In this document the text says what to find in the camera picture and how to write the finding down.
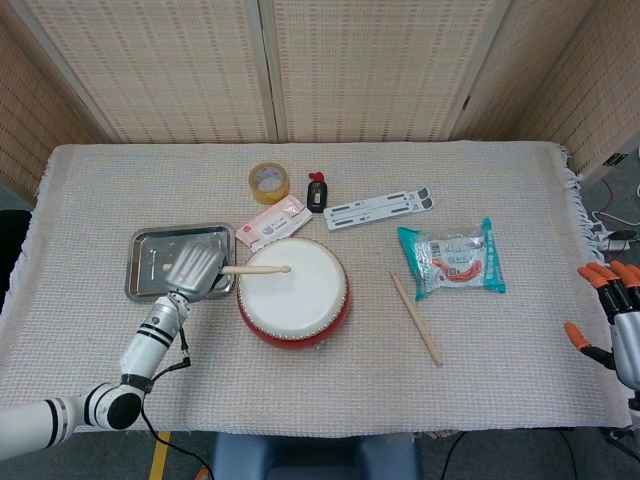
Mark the right orange-tipped robot hand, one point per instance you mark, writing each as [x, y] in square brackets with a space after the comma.
[627, 350]

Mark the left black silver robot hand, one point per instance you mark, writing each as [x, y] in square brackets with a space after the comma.
[195, 272]

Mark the wooden drumstick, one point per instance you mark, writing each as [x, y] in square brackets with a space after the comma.
[255, 270]
[415, 317]

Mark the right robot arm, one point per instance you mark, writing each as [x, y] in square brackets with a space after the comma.
[635, 405]

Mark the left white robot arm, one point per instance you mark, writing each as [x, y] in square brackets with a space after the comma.
[145, 350]

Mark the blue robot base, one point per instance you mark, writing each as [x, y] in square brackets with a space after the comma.
[310, 457]

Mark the silver metal tray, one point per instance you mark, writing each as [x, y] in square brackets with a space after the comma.
[150, 250]

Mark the red drum with white skin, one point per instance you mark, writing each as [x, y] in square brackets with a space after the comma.
[295, 305]

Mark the pink white tissue packet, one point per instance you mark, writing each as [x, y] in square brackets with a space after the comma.
[272, 225]

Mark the white power strip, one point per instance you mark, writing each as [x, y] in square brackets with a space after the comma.
[615, 244]

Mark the clear yellowish tape roll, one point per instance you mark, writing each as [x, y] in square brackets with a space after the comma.
[270, 182]

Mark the small black bottle red cap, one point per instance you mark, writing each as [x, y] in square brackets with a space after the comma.
[317, 195]

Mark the black bulky object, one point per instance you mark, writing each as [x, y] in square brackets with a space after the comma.
[12, 250]

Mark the white folding stand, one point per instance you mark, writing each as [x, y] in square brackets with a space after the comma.
[375, 207]

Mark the beige woven table cloth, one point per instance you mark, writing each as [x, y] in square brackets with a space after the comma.
[350, 385]

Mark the teal snack packet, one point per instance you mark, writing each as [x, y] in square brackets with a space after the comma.
[450, 260]

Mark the bamboo folding screen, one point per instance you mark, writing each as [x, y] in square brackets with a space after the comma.
[175, 65]

